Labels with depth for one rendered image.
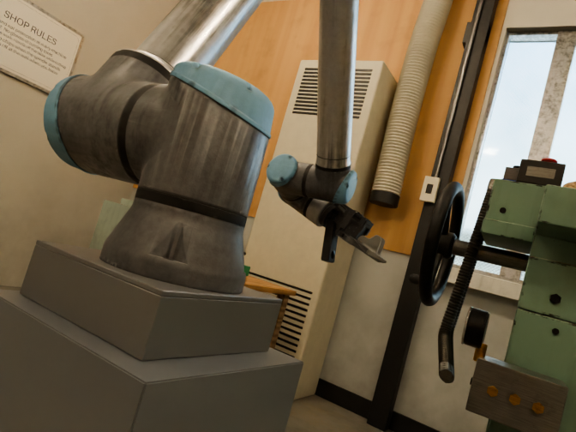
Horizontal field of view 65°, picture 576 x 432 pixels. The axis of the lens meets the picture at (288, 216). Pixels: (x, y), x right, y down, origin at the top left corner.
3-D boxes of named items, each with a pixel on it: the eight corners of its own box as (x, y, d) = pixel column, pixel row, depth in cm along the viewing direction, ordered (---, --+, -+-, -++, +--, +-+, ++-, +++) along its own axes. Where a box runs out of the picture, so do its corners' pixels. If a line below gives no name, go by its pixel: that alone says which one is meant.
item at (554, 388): (467, 400, 75) (479, 353, 75) (551, 433, 69) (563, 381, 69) (462, 409, 67) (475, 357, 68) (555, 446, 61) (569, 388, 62)
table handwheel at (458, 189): (454, 162, 108) (417, 211, 86) (549, 176, 98) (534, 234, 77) (441, 263, 121) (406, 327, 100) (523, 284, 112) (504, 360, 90)
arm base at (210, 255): (154, 285, 47) (181, 193, 47) (73, 248, 59) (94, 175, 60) (270, 298, 61) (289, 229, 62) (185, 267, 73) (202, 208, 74)
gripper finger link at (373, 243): (393, 245, 114) (364, 225, 118) (379, 264, 114) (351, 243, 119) (396, 247, 117) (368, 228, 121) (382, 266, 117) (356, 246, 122)
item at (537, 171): (501, 194, 104) (507, 171, 104) (555, 202, 98) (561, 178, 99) (500, 178, 92) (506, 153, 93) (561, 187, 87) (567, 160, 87)
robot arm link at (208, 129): (207, 202, 51) (249, 57, 52) (101, 177, 58) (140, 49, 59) (267, 224, 64) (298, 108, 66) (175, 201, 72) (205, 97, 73)
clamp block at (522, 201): (488, 231, 105) (497, 195, 105) (554, 244, 98) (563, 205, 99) (483, 219, 92) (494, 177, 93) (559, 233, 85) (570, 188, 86)
